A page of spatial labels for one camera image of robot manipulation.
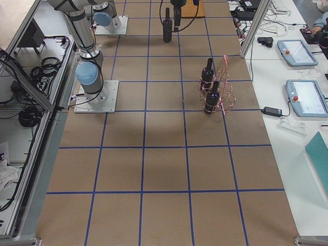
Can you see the dark wine bottle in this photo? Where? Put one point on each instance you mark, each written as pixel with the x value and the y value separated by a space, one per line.
pixel 167 27

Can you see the wooden tray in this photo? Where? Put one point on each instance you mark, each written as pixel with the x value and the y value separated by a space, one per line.
pixel 191 7

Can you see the far basket wine bottle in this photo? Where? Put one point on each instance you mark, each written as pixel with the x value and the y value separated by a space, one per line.
pixel 207 75

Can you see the basket wine bottle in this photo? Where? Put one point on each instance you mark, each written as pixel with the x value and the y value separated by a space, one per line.
pixel 207 75
pixel 212 98

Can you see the near basket wine bottle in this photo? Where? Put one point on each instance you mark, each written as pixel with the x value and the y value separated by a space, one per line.
pixel 212 98

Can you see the black handheld device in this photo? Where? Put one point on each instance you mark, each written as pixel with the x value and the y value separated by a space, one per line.
pixel 265 41

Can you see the far teach pendant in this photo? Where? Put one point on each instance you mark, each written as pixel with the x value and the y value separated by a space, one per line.
pixel 296 53

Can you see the teach pendant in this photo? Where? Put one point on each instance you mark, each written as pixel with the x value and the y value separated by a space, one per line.
pixel 306 98
pixel 296 53

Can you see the black power adapter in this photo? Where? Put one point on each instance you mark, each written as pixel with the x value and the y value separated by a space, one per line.
pixel 272 111

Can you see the near teach pendant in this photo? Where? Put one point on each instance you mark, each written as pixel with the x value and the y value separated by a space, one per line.
pixel 306 98

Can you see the clear acrylic stand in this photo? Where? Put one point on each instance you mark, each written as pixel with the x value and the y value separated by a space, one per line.
pixel 296 127

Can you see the teal board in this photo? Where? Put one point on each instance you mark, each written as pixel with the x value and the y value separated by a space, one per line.
pixel 317 151

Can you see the aluminium frame post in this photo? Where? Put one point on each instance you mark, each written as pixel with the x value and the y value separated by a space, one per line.
pixel 258 18

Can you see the copper wire bottle basket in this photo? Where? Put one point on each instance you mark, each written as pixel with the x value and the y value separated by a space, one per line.
pixel 226 97

